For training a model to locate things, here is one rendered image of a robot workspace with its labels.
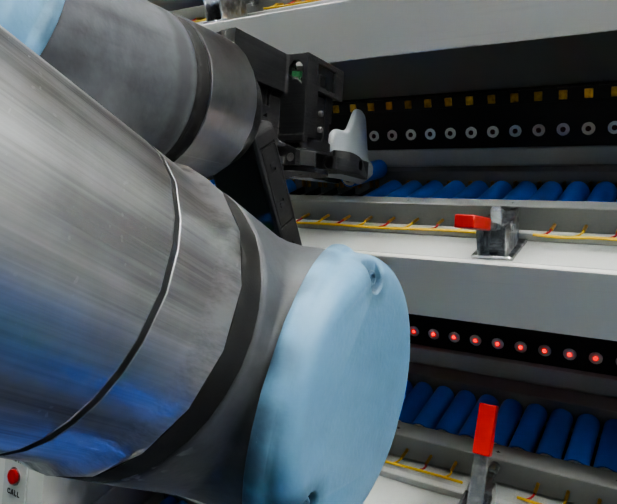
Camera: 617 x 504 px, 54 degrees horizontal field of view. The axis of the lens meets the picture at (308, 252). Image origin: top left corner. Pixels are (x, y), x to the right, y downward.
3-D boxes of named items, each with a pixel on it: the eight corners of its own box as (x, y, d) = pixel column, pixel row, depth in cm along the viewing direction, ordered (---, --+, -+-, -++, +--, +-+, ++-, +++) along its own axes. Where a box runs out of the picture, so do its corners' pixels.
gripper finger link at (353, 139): (399, 119, 54) (343, 96, 47) (395, 186, 55) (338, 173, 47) (369, 121, 56) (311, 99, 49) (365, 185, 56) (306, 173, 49)
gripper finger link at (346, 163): (383, 161, 50) (322, 143, 43) (382, 179, 50) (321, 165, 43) (335, 162, 53) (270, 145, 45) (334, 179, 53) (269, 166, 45)
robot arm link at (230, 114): (207, 171, 32) (87, 171, 37) (261, 181, 37) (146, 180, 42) (217, 1, 32) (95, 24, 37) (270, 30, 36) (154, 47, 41)
